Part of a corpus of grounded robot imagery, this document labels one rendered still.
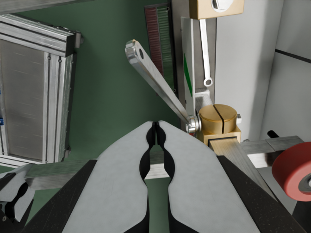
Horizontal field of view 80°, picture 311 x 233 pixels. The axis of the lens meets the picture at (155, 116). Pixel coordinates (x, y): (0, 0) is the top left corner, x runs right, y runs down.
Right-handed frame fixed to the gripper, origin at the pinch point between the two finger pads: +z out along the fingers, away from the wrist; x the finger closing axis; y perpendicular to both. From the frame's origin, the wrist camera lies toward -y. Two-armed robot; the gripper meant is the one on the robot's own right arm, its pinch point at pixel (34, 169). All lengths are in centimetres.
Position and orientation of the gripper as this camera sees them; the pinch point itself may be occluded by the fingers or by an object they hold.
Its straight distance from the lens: 40.4
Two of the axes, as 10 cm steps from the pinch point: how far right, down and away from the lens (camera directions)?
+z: -0.1, -4.9, 8.7
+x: 1.3, 8.6, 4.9
